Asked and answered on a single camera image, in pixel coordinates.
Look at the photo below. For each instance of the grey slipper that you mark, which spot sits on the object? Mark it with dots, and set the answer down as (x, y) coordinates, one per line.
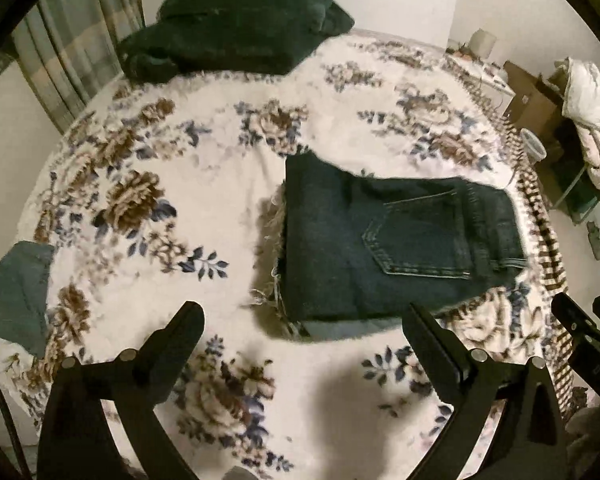
(594, 240)

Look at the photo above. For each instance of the white bed headboard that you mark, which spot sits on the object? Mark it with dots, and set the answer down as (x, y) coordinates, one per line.
(422, 7)

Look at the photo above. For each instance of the brown checkered bed sheet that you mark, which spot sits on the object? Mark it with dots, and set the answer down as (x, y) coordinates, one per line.
(547, 245)

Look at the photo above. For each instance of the cardboard box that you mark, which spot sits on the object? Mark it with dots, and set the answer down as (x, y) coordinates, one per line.
(530, 97)

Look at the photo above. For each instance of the dark blue jeans pants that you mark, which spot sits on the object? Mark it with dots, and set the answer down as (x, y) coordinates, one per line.
(380, 240)

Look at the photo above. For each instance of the folded light blue jeans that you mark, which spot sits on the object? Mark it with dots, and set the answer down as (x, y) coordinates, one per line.
(340, 330)

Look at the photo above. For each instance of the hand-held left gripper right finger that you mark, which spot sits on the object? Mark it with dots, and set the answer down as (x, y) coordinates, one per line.
(430, 350)

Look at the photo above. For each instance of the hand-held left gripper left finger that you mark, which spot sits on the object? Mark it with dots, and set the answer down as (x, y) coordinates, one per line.
(180, 330)

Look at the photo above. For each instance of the dark green blanket pile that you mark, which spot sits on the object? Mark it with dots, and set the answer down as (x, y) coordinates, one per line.
(235, 22)

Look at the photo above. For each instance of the white jacket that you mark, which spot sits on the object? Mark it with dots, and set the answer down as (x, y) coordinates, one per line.
(586, 95)

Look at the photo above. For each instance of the metal frame chair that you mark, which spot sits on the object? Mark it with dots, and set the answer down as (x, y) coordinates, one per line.
(572, 187)

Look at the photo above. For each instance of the floral bed blanket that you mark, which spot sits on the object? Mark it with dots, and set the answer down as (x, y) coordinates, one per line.
(180, 210)

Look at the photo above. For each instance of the folded teal cloth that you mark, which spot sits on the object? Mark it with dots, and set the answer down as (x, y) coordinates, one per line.
(17, 295)

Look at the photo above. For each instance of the white cylindrical lamp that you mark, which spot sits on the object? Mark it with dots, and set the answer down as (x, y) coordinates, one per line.
(482, 43)

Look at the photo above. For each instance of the white nightstand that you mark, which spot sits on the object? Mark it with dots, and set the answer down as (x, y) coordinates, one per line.
(485, 80)

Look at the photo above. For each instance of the grey trash bin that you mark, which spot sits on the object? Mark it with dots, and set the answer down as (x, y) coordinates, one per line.
(533, 145)

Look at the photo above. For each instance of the striped grey curtain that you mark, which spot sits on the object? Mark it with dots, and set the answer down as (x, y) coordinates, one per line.
(67, 55)

